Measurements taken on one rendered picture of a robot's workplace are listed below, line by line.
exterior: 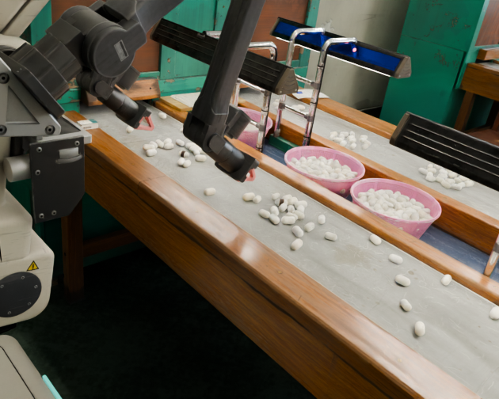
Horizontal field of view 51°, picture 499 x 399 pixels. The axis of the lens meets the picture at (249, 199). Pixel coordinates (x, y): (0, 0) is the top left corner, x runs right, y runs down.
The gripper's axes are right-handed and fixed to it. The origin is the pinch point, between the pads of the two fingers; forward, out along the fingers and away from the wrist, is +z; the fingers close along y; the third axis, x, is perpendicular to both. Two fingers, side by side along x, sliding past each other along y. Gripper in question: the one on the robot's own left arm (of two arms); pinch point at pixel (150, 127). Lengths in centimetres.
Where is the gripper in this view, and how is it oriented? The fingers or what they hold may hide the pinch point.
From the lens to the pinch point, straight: 159.0
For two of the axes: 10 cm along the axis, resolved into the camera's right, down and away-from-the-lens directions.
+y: -6.7, -4.2, 6.2
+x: -5.7, 8.2, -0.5
